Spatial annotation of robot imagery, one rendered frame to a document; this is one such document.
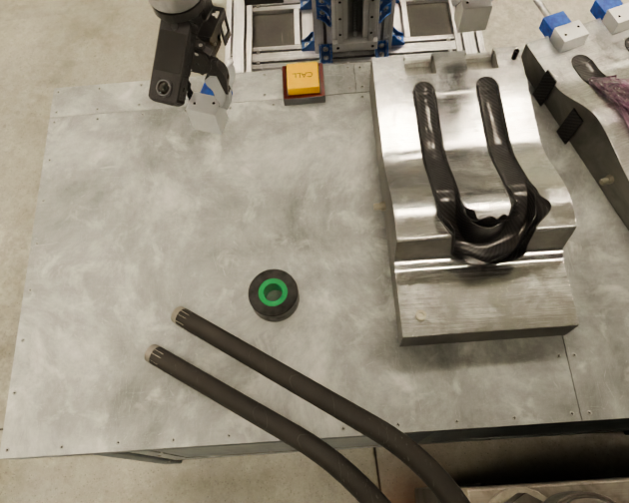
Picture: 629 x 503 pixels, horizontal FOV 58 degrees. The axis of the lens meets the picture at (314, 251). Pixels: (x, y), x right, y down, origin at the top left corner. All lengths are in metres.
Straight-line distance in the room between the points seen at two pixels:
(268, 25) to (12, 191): 1.06
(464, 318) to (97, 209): 0.66
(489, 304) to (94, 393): 0.63
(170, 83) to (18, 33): 1.91
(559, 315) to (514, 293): 0.07
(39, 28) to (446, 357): 2.18
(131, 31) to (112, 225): 1.53
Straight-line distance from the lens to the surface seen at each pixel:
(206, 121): 0.96
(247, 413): 0.85
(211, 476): 1.73
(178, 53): 0.83
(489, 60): 1.12
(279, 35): 2.06
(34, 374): 1.04
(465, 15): 1.08
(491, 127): 1.02
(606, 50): 1.21
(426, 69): 1.10
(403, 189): 0.89
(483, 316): 0.89
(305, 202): 1.01
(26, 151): 2.33
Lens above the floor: 1.69
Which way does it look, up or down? 67 degrees down
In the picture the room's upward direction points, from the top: 8 degrees counter-clockwise
